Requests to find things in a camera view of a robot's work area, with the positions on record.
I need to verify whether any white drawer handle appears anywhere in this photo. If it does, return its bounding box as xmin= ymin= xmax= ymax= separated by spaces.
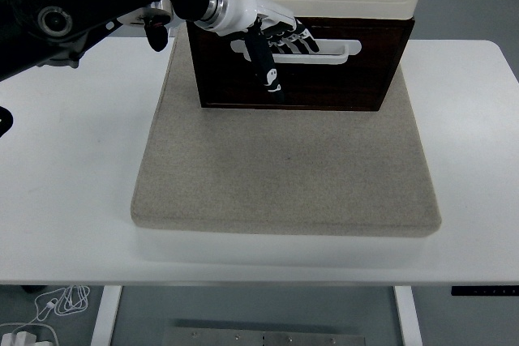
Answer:
xmin=229 ymin=37 xmax=362 ymax=66

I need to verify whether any white power adapter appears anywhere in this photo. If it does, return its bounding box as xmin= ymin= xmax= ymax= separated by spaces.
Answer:
xmin=0 ymin=330 xmax=40 ymax=346

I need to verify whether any dark brown wooden drawer housing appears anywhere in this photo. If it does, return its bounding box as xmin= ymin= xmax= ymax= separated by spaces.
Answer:
xmin=185 ymin=15 xmax=416 ymax=113

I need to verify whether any black table control panel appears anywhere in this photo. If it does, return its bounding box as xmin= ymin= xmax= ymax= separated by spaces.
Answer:
xmin=451 ymin=285 xmax=519 ymax=297

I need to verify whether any grey metal plate with screws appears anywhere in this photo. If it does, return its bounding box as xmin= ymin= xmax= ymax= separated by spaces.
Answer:
xmin=166 ymin=326 xmax=367 ymax=346

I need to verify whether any white cable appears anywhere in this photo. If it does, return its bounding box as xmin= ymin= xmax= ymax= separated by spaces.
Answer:
xmin=0 ymin=284 xmax=91 ymax=346

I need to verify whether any beige fabric mat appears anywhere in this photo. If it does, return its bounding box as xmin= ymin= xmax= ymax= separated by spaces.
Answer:
xmin=130 ymin=23 xmax=443 ymax=237

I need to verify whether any white table leg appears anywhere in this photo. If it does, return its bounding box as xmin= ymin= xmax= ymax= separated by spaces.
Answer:
xmin=392 ymin=285 xmax=423 ymax=346
xmin=89 ymin=284 xmax=122 ymax=346

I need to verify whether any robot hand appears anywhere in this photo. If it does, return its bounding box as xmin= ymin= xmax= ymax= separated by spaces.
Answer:
xmin=210 ymin=0 xmax=320 ymax=105

